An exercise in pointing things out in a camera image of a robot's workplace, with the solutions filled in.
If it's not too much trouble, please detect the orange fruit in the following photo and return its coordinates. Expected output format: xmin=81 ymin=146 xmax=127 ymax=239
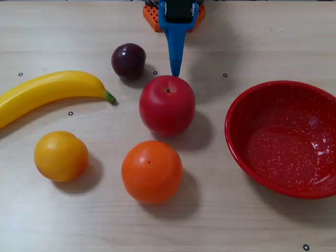
xmin=121 ymin=140 xmax=184 ymax=205

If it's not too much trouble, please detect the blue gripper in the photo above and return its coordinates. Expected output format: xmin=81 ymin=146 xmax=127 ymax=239
xmin=158 ymin=0 xmax=200 ymax=78

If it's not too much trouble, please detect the yellow orange peach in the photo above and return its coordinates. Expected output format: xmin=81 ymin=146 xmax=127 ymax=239
xmin=33 ymin=131 xmax=90 ymax=183

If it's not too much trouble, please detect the dark purple plum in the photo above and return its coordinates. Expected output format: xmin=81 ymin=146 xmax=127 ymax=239
xmin=111 ymin=43 xmax=147 ymax=81

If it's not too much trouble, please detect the yellow banana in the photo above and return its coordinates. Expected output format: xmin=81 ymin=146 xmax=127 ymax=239
xmin=0 ymin=70 xmax=117 ymax=130

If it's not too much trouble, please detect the red apple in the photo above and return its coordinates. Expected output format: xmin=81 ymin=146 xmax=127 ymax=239
xmin=139 ymin=75 xmax=196 ymax=137

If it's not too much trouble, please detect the orange robot base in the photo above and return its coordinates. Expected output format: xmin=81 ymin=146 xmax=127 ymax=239
xmin=143 ymin=3 xmax=207 ymax=33

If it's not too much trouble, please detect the red speckled bowl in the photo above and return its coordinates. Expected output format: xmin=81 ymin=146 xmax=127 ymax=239
xmin=224 ymin=80 xmax=336 ymax=200

